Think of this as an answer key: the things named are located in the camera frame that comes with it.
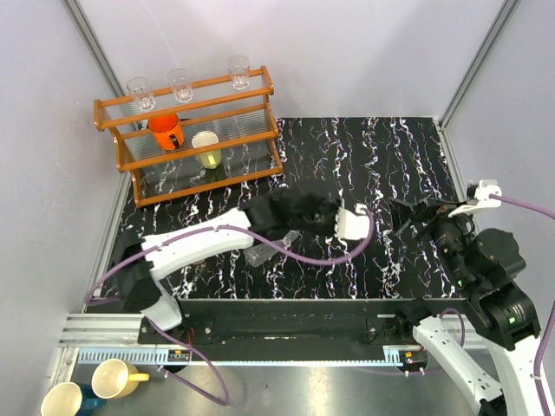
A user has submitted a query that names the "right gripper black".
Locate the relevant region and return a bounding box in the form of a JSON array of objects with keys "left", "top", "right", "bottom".
[{"left": 385, "top": 195, "right": 478, "bottom": 289}]

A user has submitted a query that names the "clear plastic bottle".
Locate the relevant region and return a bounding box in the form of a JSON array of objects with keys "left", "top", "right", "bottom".
[{"left": 244, "top": 231, "right": 300, "bottom": 267}]

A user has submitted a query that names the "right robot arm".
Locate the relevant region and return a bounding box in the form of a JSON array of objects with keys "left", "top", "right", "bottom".
[{"left": 387, "top": 191, "right": 554, "bottom": 415}]

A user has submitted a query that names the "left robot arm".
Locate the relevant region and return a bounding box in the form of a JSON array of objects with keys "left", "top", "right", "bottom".
[{"left": 114, "top": 188, "right": 341, "bottom": 343}]

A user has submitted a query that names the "orange wooden shelf rack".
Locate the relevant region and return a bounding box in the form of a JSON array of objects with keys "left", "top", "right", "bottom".
[{"left": 94, "top": 66, "right": 283, "bottom": 207}]

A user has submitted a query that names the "right clear glass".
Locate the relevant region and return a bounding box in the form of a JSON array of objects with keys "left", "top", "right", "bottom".
[{"left": 228, "top": 55, "right": 250, "bottom": 91}]

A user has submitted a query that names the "clear glass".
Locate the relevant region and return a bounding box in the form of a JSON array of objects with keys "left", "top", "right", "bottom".
[
  {"left": 166, "top": 68, "right": 193, "bottom": 103},
  {"left": 126, "top": 76, "right": 155, "bottom": 112},
  {"left": 228, "top": 55, "right": 250, "bottom": 91}
]

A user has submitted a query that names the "orange mug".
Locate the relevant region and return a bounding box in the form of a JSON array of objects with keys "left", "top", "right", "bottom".
[{"left": 148, "top": 114, "right": 185, "bottom": 151}]

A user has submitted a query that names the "middle clear glass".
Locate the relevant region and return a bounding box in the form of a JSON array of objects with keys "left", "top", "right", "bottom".
[{"left": 166, "top": 68, "right": 193, "bottom": 103}]

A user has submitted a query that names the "left clear glass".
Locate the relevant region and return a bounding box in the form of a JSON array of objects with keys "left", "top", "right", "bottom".
[{"left": 126, "top": 76, "right": 155, "bottom": 112}]

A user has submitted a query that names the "yellow mug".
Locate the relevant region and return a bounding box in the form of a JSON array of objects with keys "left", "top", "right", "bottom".
[{"left": 91, "top": 359, "right": 150, "bottom": 400}]

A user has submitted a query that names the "cream blue mug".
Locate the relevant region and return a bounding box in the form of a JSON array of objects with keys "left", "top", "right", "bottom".
[{"left": 40, "top": 382, "right": 107, "bottom": 416}]

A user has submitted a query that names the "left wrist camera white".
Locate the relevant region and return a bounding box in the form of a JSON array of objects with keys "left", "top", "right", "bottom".
[{"left": 334, "top": 199, "right": 370, "bottom": 241}]

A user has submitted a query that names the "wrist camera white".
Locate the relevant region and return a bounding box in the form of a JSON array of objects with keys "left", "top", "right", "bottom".
[
  {"left": 447, "top": 179, "right": 502, "bottom": 218},
  {"left": 334, "top": 199, "right": 370, "bottom": 241}
]

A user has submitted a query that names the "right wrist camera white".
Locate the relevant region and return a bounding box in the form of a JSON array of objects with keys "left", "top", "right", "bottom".
[{"left": 447, "top": 179, "right": 502, "bottom": 218}]

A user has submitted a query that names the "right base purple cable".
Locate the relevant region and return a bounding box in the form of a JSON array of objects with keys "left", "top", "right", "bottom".
[{"left": 359, "top": 308, "right": 467, "bottom": 376}]

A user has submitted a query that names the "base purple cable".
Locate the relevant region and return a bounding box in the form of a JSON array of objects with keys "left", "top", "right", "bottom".
[
  {"left": 145, "top": 318, "right": 231, "bottom": 406},
  {"left": 359, "top": 308, "right": 467, "bottom": 376}
]

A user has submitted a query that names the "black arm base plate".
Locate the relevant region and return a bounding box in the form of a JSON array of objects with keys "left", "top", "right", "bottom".
[{"left": 167, "top": 299, "right": 453, "bottom": 359}]

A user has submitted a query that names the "grey slotted cable duct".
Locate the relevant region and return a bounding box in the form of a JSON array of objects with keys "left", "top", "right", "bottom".
[{"left": 77, "top": 347, "right": 402, "bottom": 367}]

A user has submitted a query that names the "right corner aluminium post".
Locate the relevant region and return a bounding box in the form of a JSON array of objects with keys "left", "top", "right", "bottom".
[{"left": 437, "top": 0, "right": 524, "bottom": 129}]

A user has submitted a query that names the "corner aluminium post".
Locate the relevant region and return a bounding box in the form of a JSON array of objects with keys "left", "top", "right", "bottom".
[
  {"left": 62, "top": 0, "right": 126, "bottom": 97},
  {"left": 437, "top": 0, "right": 524, "bottom": 129}
]

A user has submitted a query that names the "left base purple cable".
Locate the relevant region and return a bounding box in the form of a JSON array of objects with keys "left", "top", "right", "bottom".
[{"left": 145, "top": 318, "right": 231, "bottom": 406}]

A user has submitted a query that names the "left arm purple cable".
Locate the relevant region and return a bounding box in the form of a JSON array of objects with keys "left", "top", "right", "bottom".
[{"left": 83, "top": 207, "right": 376, "bottom": 307}]

